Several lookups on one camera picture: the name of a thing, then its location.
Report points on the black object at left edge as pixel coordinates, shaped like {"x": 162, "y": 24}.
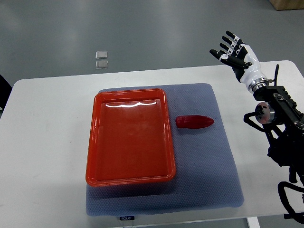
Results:
{"x": 5, "y": 90}

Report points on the red plastic tray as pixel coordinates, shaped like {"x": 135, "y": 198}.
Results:
{"x": 130, "y": 139}

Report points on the cardboard box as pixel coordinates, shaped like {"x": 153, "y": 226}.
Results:
{"x": 287, "y": 4}

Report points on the red pepper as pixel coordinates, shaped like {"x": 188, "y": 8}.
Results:
{"x": 193, "y": 121}

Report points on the white table leg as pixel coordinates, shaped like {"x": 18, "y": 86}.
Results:
{"x": 253, "y": 222}

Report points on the upper floor outlet plate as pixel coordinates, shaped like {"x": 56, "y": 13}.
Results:
{"x": 101, "y": 54}

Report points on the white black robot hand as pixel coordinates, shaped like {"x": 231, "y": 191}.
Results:
{"x": 236, "y": 54}

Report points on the blue grey mesh mat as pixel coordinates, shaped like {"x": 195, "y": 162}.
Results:
{"x": 206, "y": 174}

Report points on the black label tag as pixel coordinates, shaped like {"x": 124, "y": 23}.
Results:
{"x": 127, "y": 218}

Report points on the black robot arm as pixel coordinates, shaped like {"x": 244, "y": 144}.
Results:
{"x": 277, "y": 116}

